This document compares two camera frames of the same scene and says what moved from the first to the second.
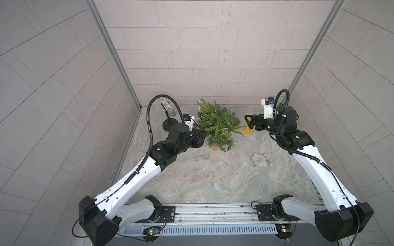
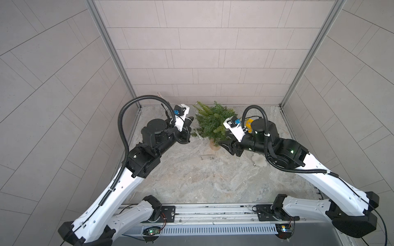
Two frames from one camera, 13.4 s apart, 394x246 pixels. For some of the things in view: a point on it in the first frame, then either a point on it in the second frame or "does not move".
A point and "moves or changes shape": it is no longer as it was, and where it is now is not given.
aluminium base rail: (206, 219) does not move
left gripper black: (197, 141) -> (183, 132)
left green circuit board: (152, 230) does not move
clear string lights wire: (199, 110) moves or changes shape
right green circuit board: (284, 230) does not move
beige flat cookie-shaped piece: (259, 160) does not move
